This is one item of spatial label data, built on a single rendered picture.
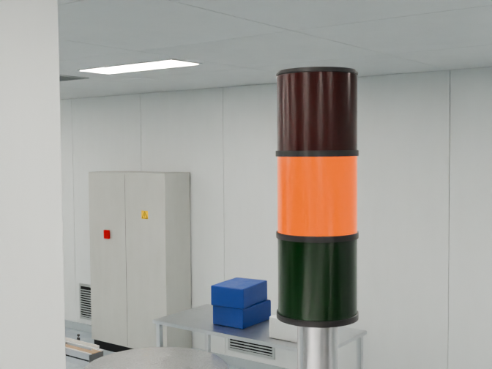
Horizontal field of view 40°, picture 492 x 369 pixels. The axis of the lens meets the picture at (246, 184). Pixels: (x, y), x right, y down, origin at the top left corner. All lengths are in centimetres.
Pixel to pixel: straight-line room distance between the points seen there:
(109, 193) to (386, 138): 325
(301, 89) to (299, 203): 7
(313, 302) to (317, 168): 8
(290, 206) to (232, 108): 676
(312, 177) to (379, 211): 590
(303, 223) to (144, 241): 710
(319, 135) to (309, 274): 8
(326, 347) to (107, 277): 758
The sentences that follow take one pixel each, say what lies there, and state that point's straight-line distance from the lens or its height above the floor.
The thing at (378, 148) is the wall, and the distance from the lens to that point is 628.
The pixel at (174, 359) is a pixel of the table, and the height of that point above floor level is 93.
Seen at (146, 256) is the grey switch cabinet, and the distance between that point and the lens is 749.
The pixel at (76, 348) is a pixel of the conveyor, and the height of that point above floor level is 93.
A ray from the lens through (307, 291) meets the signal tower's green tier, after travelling 41.
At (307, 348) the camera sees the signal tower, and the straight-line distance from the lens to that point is 43.
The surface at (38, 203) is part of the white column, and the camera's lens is 202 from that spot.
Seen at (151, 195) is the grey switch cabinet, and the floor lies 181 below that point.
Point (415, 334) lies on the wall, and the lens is 635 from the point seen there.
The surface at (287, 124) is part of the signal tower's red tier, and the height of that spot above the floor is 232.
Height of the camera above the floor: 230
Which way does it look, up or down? 3 degrees down
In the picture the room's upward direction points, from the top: straight up
